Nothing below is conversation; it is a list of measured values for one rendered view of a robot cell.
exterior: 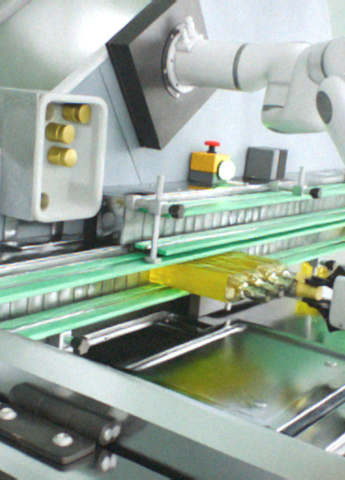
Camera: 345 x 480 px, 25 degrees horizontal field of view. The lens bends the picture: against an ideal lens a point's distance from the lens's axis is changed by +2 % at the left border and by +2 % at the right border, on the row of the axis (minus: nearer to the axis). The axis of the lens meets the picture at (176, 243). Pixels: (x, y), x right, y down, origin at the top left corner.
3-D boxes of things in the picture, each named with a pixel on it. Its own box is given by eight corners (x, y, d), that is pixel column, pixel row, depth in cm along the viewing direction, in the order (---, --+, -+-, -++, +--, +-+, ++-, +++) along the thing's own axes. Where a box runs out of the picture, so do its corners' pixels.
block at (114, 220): (92, 239, 150) (119, 247, 146) (96, 192, 148) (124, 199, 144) (104, 237, 153) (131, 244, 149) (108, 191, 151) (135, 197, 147)
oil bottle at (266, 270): (180, 273, 167) (265, 295, 155) (183, 248, 166) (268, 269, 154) (194, 269, 172) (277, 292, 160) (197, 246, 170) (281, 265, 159)
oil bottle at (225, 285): (148, 281, 158) (236, 307, 146) (151, 255, 157) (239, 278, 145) (164, 277, 162) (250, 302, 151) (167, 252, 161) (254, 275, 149)
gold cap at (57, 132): (45, 121, 140) (63, 124, 137) (58, 122, 143) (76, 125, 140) (44, 141, 141) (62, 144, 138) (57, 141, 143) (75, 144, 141)
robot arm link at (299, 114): (372, 45, 132) (352, 137, 133) (310, 58, 155) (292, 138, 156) (323, 30, 129) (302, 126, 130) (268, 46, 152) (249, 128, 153)
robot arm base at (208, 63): (157, 34, 155) (220, 38, 146) (190, 7, 162) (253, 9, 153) (172, 103, 164) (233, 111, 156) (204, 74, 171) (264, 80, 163)
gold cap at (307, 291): (293, 297, 153) (314, 303, 150) (296, 280, 152) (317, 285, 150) (302, 294, 156) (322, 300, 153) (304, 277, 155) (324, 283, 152)
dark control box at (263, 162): (243, 175, 208) (270, 180, 203) (247, 146, 206) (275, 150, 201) (258, 174, 214) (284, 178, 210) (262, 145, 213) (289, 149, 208)
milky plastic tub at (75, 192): (-1, 215, 137) (35, 224, 133) (6, 87, 133) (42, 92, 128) (67, 208, 152) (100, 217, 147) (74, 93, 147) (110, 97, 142)
